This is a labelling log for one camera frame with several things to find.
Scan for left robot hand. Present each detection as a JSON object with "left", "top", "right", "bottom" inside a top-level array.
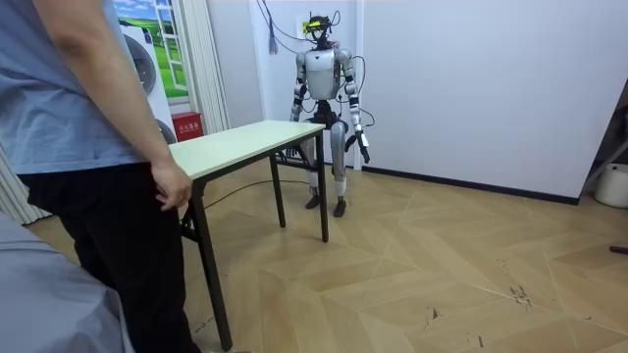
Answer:
[{"left": 353, "top": 129, "right": 372, "bottom": 166}]

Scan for pale green table black legs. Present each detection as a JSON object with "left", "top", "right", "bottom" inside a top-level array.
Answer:
[{"left": 169, "top": 120, "right": 330, "bottom": 352}]

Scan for robot legs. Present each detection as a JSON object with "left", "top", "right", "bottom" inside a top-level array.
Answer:
[{"left": 298, "top": 120, "right": 350, "bottom": 219}]

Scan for red box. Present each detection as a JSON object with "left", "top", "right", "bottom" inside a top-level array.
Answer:
[{"left": 170, "top": 111, "right": 205, "bottom": 143}]

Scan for robot body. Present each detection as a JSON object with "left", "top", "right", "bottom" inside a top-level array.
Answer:
[{"left": 299, "top": 12, "right": 344, "bottom": 126}]

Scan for white washing machine tower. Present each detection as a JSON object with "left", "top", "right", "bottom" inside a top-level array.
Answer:
[{"left": 120, "top": 24, "right": 178, "bottom": 146}]

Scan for white pleated curtain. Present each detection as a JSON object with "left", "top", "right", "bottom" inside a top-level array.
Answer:
[
  {"left": 0, "top": 146, "right": 51, "bottom": 226},
  {"left": 171, "top": 0, "right": 232, "bottom": 136}
]

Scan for grey bed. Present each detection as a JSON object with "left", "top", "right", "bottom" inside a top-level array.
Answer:
[{"left": 0, "top": 214, "right": 134, "bottom": 353}]

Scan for white round bin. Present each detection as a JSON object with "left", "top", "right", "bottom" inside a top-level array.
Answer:
[{"left": 594, "top": 163, "right": 628, "bottom": 210}]

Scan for black floor cable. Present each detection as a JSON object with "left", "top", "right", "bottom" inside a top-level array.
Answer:
[{"left": 203, "top": 178, "right": 311, "bottom": 211}]

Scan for window landscape wall poster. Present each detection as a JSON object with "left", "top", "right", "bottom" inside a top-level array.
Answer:
[{"left": 113, "top": 0, "right": 190, "bottom": 99}]

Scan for cable bundle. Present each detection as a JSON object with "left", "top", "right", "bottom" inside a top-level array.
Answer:
[{"left": 254, "top": 0, "right": 315, "bottom": 56}]

